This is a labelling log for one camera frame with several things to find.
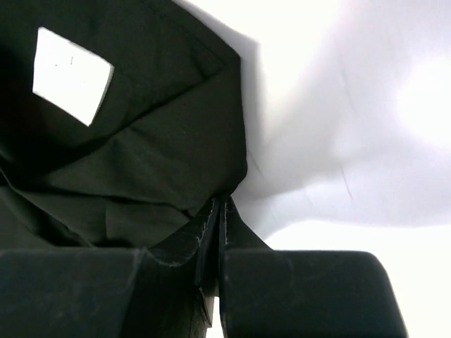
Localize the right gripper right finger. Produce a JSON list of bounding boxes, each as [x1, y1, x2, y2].
[[218, 199, 407, 337]]

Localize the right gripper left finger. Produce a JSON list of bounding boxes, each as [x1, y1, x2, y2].
[[1, 199, 220, 337]]

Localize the black long sleeve shirt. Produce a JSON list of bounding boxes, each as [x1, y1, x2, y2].
[[1, 1, 247, 249]]

